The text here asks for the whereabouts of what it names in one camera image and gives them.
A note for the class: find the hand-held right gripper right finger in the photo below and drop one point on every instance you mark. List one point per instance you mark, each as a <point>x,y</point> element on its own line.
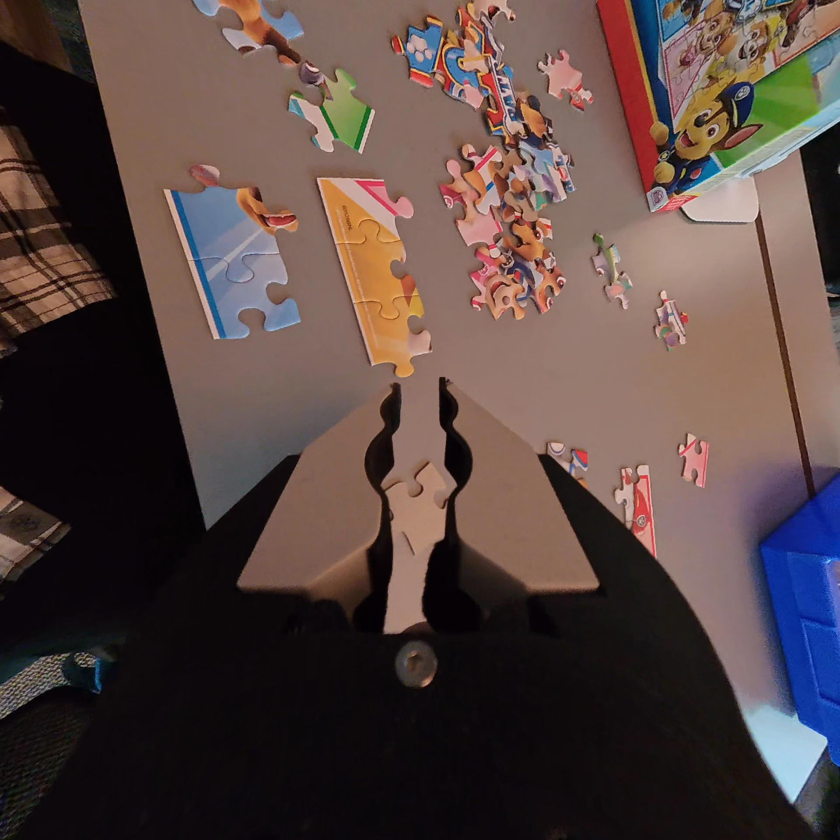
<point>518,525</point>

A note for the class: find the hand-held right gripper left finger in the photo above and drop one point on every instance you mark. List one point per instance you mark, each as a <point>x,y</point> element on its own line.
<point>308,525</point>

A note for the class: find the white puzzle piece orange knob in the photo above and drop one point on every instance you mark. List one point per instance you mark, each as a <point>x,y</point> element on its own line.
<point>569,459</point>

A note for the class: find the brown cardboard puzzle piece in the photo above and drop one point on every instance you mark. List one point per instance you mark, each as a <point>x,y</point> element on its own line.
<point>420,512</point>

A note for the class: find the red fire dog puzzle section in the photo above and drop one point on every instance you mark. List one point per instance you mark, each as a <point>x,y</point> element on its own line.
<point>640,512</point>

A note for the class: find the yellow puzzle piece pale knob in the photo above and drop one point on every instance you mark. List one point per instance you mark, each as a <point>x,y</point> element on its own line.
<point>394,334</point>

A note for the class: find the yellow puzzle piece brown spot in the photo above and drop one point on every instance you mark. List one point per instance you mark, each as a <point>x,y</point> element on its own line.
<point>377,269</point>

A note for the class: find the pile of puzzle pieces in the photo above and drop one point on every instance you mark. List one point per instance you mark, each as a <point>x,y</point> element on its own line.
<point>512,197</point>

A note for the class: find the grey desk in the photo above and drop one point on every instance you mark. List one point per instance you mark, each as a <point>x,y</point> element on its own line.
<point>558,394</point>

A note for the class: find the pink striped puzzle piece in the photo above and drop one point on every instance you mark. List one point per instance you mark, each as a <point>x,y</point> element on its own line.
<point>694,459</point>

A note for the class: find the rainbow puzzle piece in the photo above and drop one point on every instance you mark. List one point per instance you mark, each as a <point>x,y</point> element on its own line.
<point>670,321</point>

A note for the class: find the green purple joined puzzle pieces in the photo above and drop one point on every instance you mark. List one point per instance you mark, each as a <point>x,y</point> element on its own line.
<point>613,269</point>

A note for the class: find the blue sky puzzle section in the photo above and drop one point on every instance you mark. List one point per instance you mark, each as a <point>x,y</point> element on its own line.
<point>229,262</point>

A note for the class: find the blue plastic bin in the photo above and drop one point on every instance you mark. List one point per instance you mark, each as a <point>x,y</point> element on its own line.
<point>807,623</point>

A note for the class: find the grey fabric seat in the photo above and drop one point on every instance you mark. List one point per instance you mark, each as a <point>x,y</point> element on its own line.
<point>39,682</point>

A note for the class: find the white stand base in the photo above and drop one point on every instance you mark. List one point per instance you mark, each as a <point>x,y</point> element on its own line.
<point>722,200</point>

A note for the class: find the plaid clothing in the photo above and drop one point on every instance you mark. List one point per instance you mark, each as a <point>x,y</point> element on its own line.
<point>39,249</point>

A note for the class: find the green white puzzle piece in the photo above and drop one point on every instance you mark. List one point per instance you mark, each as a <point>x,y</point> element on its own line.
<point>341,115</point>

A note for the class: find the pink white puzzle piece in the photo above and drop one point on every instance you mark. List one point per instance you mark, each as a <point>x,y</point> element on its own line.
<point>564,79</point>

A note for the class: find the red puzzle box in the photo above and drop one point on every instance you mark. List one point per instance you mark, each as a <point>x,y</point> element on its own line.
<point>722,98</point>

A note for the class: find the blue puzzle piece with dog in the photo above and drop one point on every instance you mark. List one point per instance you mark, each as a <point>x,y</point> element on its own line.
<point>256,26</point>

